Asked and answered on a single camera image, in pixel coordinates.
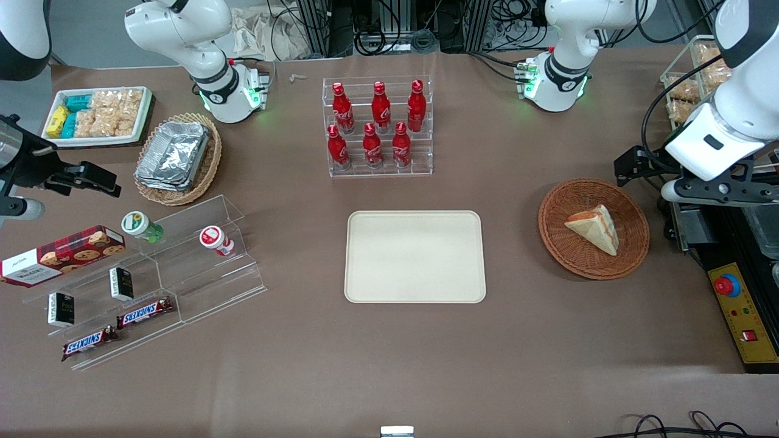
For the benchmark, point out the beige rectangular tray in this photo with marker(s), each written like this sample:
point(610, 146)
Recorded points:
point(414, 255)

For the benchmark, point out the small black box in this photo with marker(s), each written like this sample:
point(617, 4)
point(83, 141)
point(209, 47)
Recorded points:
point(122, 283)
point(61, 309)

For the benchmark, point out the steel pan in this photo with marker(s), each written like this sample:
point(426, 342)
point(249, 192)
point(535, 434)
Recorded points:
point(765, 231)

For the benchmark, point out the aluminium frame post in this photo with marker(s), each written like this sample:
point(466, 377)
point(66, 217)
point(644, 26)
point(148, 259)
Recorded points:
point(313, 27)
point(478, 24)

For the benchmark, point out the small white clip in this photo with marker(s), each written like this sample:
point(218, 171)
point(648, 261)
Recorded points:
point(298, 77)

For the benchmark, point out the crumpled beige cloth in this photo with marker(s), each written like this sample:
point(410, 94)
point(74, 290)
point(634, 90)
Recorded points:
point(261, 33)

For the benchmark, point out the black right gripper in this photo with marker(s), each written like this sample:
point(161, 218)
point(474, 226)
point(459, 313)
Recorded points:
point(31, 167)

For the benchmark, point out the triangular sandwich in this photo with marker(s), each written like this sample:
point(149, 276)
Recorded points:
point(597, 230)

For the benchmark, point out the teal snack pack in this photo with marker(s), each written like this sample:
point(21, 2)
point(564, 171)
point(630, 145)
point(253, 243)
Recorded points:
point(69, 126)
point(79, 103)

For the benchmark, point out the round brown wicker basket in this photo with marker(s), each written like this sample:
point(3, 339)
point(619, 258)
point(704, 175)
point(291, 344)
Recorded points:
point(563, 243)

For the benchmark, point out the green cap drink bottle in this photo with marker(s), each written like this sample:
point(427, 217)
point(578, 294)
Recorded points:
point(139, 225)

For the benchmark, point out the clear acrylic bottle rack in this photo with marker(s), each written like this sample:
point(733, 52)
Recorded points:
point(426, 121)

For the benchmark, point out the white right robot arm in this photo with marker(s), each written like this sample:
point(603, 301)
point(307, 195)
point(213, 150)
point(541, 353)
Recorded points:
point(182, 30)

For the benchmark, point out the black machine housing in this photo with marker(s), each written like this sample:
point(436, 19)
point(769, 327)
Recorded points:
point(724, 243)

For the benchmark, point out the red cola bottle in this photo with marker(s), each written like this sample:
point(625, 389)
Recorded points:
point(381, 108)
point(372, 148)
point(338, 149)
point(416, 106)
point(342, 109)
point(401, 146)

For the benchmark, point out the Snickers chocolate bar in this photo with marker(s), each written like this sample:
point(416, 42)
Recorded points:
point(145, 312)
point(88, 343)

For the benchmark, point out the clear rice cracker pack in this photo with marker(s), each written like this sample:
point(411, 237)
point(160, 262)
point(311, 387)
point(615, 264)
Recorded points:
point(104, 100)
point(103, 123)
point(125, 123)
point(131, 100)
point(85, 123)

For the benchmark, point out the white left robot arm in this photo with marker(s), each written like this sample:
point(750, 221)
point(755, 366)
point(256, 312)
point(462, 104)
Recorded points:
point(569, 73)

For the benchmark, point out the oval light wicker basket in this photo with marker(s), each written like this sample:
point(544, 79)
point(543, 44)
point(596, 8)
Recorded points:
point(210, 164)

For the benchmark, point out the clear acrylic step display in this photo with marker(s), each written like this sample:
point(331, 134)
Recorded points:
point(207, 286)

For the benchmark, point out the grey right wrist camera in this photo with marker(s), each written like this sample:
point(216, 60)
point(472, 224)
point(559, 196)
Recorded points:
point(21, 210)

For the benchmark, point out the red tartan cookie box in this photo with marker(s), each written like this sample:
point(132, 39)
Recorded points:
point(61, 255)

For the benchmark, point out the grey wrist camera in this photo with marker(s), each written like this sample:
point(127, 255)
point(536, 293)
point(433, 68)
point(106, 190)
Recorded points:
point(21, 210)
point(700, 192)

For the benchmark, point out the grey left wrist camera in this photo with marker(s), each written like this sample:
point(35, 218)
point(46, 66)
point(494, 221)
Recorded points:
point(700, 192)

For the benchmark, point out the red emergency stop button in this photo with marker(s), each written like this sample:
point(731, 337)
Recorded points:
point(728, 285)

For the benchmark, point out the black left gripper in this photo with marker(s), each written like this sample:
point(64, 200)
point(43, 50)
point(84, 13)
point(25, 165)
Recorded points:
point(650, 160)

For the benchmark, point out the red cap drink bottle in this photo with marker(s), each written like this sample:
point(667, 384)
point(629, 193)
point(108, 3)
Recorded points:
point(214, 239)

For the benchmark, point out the clear fried snack pack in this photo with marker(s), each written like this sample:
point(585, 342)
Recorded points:
point(717, 78)
point(678, 112)
point(683, 90)
point(709, 56)

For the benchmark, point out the yellow control panel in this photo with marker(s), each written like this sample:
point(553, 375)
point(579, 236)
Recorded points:
point(745, 316)

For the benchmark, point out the white snack tray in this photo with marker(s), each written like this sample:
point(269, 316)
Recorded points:
point(91, 142)

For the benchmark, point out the aluminium foil container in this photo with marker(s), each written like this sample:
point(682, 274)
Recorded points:
point(161, 185)
point(173, 152)

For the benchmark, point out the yellow snack pack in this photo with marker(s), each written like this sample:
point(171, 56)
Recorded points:
point(56, 121)

